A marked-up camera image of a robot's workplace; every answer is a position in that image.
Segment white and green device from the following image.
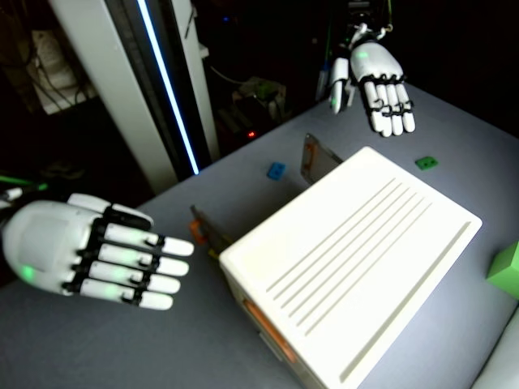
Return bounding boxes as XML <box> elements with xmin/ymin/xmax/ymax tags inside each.
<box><xmin>233</xmin><ymin>76</ymin><xmax>287</xmax><ymax>122</ymax></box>

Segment black device with red light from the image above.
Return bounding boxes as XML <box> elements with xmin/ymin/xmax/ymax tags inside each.
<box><xmin>214</xmin><ymin>96</ymin><xmax>271</xmax><ymax>143</ymax></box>

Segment white cabinet with grooved top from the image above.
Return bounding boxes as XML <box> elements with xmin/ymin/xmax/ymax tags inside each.
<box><xmin>218</xmin><ymin>145</ymin><xmax>483</xmax><ymax>389</ymax></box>

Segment blue-white light strip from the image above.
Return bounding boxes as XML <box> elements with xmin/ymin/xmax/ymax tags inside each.
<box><xmin>135</xmin><ymin>0</ymin><xmax>201</xmax><ymax>175</ymax></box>

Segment large light green cube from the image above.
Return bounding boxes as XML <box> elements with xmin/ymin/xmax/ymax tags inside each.
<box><xmin>486</xmin><ymin>240</ymin><xmax>519</xmax><ymax>300</ymax></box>

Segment white robot column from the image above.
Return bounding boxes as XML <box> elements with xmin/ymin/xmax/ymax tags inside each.
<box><xmin>48</xmin><ymin>0</ymin><xmax>222</xmax><ymax>194</ymax></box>

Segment white box with cables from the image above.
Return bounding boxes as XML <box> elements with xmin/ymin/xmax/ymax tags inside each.
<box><xmin>30</xmin><ymin>30</ymin><xmax>98</xmax><ymax>117</ymax></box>

